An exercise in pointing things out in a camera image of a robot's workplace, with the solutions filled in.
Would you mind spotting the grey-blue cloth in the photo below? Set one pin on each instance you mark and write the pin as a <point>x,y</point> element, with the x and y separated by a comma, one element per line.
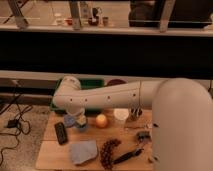
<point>83,151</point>

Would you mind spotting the dark red grape bunch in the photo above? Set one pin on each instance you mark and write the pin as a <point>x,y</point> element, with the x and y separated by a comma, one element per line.
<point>106,153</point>

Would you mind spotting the black power adapter with cables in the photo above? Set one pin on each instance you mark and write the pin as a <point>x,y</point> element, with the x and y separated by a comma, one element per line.
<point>18,123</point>

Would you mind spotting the small dark toy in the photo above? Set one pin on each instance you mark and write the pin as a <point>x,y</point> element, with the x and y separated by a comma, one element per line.
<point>142,135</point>

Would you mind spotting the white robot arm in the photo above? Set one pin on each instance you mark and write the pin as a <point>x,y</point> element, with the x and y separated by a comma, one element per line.
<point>182,116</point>

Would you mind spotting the green plastic tray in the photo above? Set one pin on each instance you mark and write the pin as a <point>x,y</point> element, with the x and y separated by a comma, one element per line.
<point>86,83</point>

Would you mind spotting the black-handled brush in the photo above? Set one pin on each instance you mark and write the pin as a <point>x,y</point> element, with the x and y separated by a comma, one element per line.
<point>136,152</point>

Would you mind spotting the wooden board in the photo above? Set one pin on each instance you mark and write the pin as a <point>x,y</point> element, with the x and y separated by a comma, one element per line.
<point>55,157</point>

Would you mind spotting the black remote control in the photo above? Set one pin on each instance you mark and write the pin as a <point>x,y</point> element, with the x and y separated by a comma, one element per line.
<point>61,133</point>

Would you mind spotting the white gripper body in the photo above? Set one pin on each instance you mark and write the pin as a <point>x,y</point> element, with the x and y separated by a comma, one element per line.
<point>80,118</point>

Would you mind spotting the purple bowl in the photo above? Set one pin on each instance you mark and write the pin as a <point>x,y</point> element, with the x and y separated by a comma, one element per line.
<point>115,82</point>

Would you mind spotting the blue plastic cup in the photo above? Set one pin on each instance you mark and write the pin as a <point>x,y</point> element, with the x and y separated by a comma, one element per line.
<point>81,128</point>

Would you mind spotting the orange fruit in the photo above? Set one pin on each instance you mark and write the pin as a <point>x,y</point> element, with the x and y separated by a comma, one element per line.
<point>101,121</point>

